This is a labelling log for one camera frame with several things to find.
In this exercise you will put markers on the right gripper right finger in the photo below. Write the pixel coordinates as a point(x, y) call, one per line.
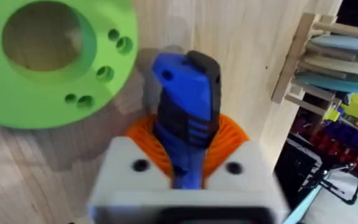
point(241, 169)

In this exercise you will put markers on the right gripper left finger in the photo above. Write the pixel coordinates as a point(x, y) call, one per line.
point(126, 168)

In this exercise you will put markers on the blue electric screwdriver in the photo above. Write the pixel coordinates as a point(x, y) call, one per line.
point(186, 115)

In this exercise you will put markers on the black metal stand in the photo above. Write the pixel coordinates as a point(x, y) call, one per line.
point(328, 183)

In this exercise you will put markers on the shelf of coloured bins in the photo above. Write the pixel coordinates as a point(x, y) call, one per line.
point(346, 133)

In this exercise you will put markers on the teal plate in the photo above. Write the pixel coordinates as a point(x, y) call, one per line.
point(334, 81)

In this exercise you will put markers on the green disc with holes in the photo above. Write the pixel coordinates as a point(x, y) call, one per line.
point(53, 62)

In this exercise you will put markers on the wooden peg rack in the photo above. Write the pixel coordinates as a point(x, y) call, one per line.
point(309, 59)

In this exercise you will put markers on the cream plate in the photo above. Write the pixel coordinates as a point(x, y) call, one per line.
point(340, 63)

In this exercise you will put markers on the pale blue plate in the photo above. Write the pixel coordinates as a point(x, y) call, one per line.
point(346, 43)

